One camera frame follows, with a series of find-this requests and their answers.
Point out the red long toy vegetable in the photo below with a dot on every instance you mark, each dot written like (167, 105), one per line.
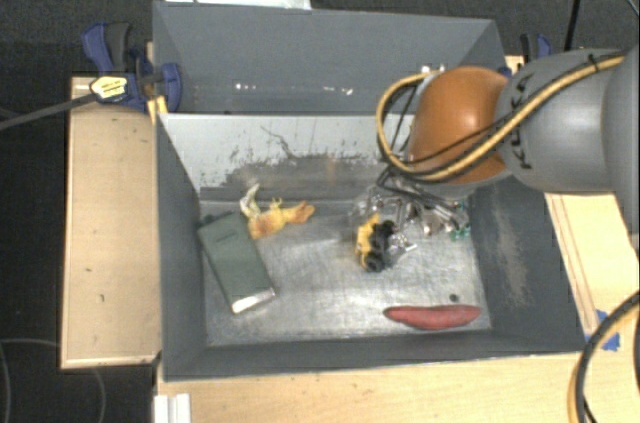
(432, 316)

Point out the grey metal bin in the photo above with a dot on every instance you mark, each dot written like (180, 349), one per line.
(320, 61)

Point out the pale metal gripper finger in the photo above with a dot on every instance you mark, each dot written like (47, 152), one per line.
(403, 244)
(366, 210)

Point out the pale wood flat board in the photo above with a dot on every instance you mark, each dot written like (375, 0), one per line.
(112, 231)

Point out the yellow and black toy vehicle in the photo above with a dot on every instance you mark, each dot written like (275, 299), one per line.
(372, 245)

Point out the orange and yellow toy animal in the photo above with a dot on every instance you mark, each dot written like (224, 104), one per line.
(272, 218)

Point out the dark green flat block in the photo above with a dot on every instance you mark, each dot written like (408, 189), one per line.
(235, 256)

